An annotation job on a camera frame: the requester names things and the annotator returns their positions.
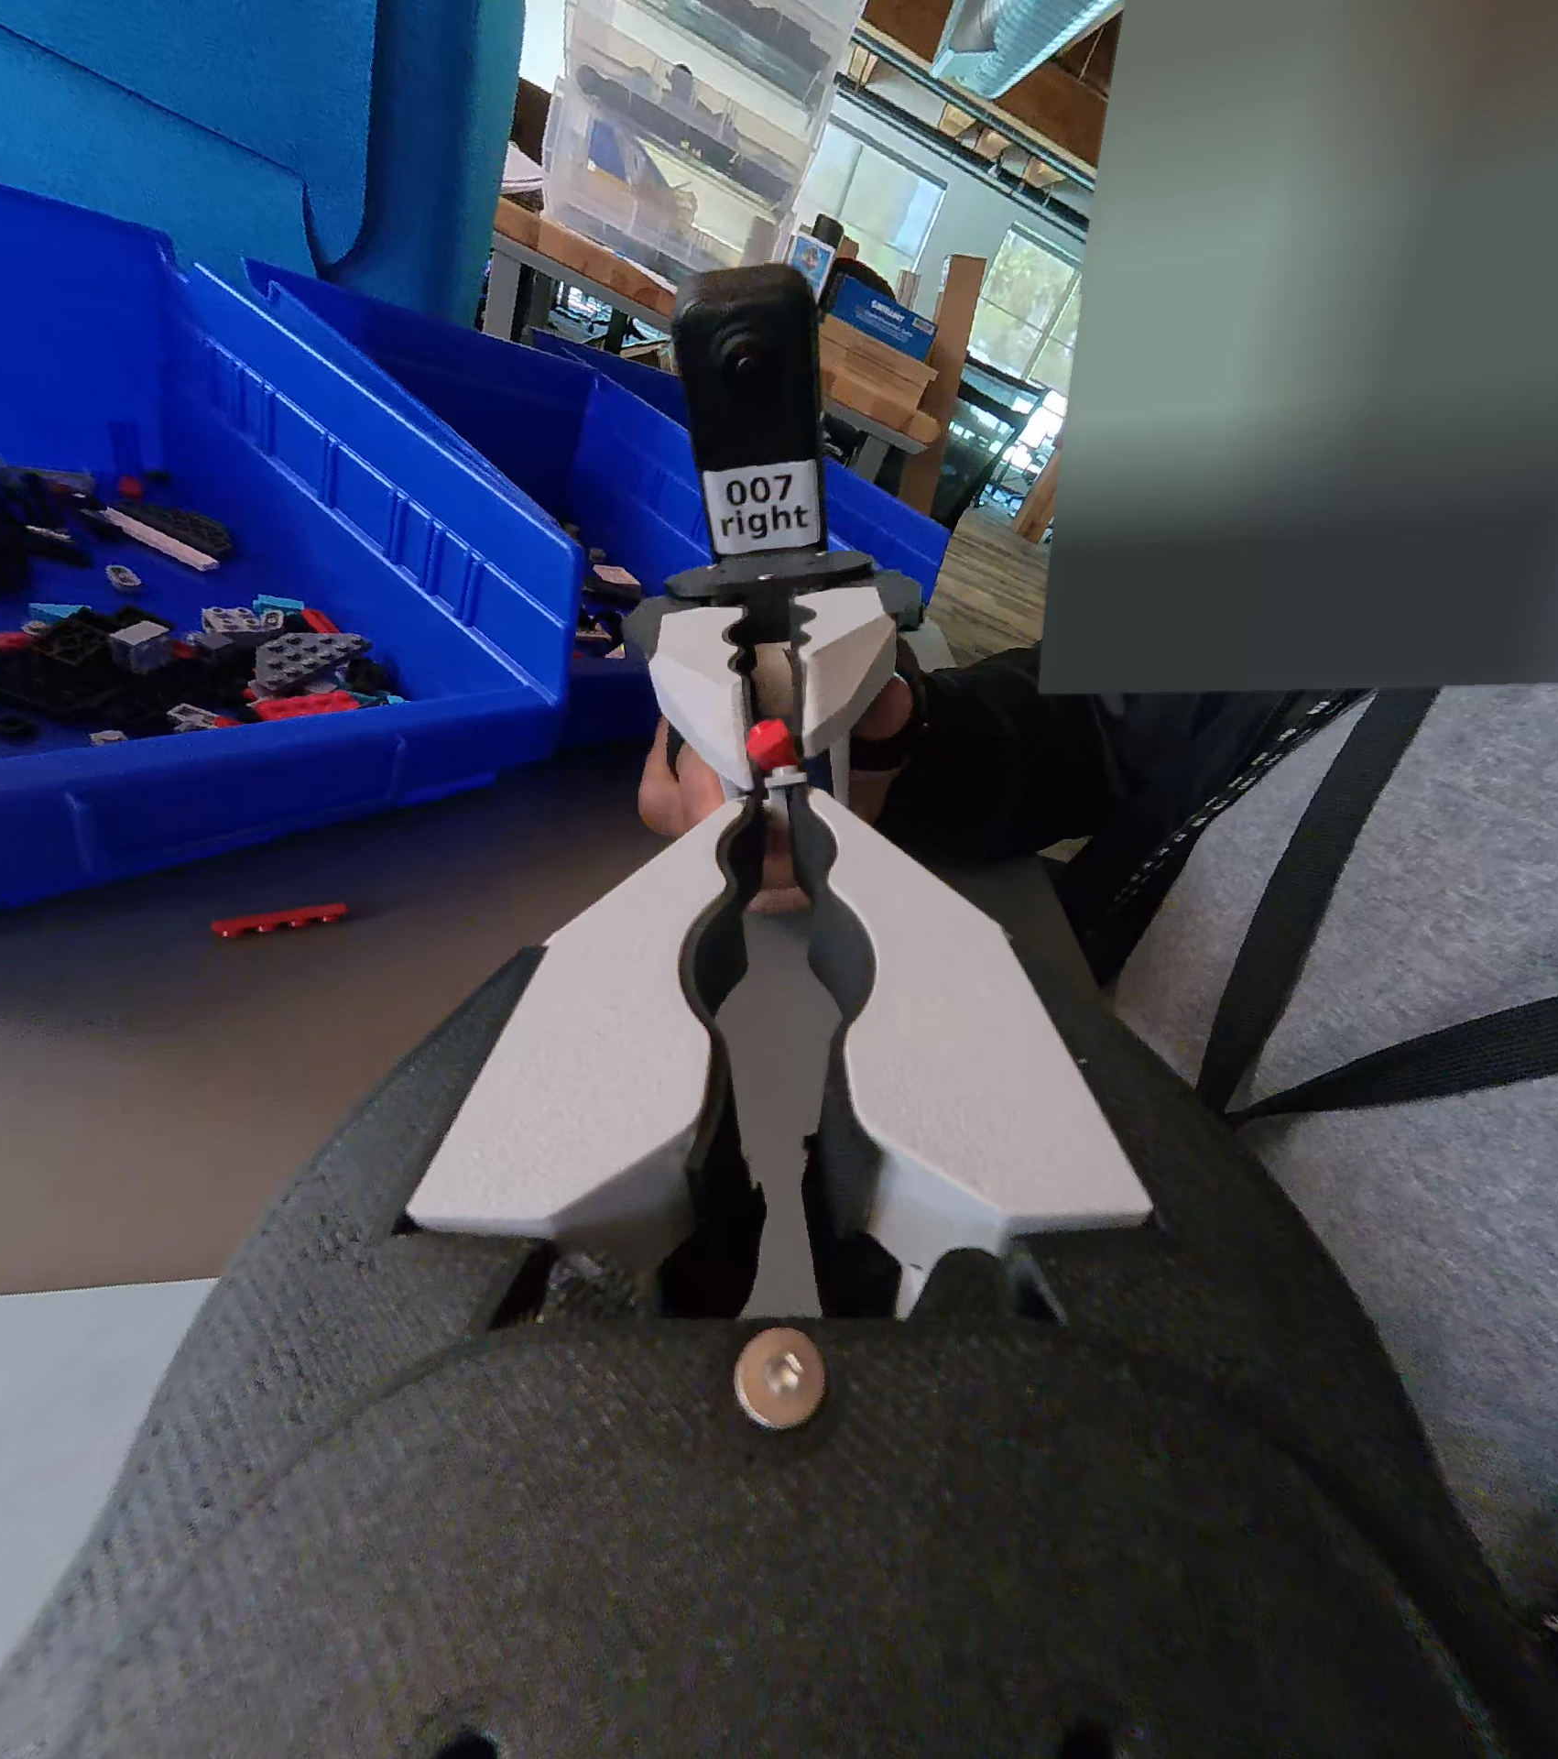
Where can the person's right forearm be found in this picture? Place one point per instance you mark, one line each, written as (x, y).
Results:
(998, 770)

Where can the small printed card box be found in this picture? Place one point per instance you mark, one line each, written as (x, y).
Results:
(808, 253)

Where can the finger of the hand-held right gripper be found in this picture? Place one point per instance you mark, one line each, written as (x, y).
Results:
(703, 688)
(845, 674)

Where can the leaning wooden plank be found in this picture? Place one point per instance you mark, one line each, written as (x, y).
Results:
(945, 358)

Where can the wooden table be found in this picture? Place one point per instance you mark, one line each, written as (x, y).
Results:
(586, 262)

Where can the flat red toy plate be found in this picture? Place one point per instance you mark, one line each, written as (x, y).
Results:
(276, 922)

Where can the grey desk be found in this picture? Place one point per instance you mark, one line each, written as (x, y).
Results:
(174, 1099)

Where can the stack of clear plastic bins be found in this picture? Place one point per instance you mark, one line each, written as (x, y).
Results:
(696, 122)

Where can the large pile of toy bricks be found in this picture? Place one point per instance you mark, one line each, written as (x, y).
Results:
(103, 630)

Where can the silver ventilation duct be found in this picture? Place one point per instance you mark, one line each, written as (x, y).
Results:
(1010, 26)

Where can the red toy brick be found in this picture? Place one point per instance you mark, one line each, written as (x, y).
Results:
(764, 743)

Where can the blue cardboard box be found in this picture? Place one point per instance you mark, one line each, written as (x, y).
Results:
(880, 308)

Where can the person's upper body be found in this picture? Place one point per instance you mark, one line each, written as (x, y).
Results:
(1409, 1030)

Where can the blue felt bag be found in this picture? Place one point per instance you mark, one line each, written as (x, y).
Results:
(243, 109)

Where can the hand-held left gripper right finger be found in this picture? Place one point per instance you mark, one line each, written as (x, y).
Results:
(985, 1087)

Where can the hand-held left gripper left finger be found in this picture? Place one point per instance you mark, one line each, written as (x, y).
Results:
(571, 1087)

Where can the person's right hand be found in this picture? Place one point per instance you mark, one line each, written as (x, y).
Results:
(667, 805)

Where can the pale instruction booklet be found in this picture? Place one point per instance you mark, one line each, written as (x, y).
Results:
(9, 1482)

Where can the flat brown cardboard box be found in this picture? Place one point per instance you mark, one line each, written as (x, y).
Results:
(874, 370)

